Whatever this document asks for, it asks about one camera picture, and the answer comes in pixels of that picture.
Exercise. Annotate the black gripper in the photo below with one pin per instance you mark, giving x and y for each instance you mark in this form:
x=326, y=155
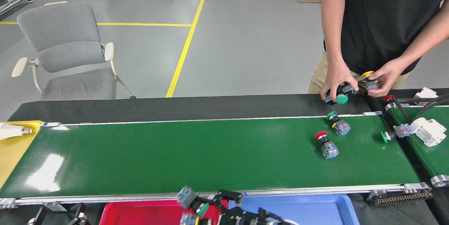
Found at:
x=249, y=218

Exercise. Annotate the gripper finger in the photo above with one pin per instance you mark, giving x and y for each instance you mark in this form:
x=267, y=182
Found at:
x=38, y=216
x=80, y=212

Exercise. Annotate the yellow push button switch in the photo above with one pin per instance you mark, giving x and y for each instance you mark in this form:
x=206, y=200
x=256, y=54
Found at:
x=372, y=85

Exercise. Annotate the person's right forearm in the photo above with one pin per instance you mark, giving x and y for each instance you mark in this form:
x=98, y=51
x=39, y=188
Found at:
x=333, y=18

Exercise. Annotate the person's left forearm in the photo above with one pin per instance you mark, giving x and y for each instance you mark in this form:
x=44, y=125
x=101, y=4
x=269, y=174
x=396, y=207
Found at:
x=424, y=42

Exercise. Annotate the long green conveyor belt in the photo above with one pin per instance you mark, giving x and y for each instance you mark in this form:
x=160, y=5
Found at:
x=210, y=158

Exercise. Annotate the green feeder conveyor belt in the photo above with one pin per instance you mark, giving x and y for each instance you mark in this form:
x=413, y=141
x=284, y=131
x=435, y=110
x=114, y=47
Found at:
x=435, y=162

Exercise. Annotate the person's right hand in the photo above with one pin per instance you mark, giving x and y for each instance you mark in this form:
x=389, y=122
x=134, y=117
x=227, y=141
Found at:
x=336, y=74

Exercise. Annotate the person's left hand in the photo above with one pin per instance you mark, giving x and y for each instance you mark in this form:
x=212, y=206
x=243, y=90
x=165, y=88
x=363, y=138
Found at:
x=387, y=76

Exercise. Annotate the red plastic bin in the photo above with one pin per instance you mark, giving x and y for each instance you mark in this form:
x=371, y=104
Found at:
x=140, y=214

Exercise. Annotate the yellow plastic bin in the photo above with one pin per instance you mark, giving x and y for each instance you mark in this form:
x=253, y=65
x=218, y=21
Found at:
x=14, y=155

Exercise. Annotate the white bulb with metal base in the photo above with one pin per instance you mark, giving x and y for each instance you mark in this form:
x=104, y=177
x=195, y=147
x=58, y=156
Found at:
x=12, y=131

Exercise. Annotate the blue plastic bin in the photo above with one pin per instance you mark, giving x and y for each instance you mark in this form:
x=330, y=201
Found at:
x=315, y=211

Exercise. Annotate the grey office chair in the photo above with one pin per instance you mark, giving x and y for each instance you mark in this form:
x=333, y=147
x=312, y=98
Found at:
x=66, y=35

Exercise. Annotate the person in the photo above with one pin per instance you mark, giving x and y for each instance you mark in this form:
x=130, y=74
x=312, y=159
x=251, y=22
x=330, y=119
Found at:
x=382, y=14

